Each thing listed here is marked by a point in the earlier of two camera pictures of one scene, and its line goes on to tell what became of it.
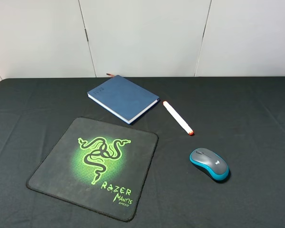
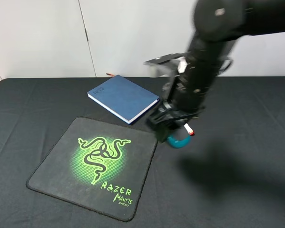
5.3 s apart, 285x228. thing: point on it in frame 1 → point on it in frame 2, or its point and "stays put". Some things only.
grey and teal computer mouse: [211, 163] → [178, 143]
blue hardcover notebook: [124, 99] stays put
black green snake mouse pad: [101, 166] stays put
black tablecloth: [249, 120] stays put
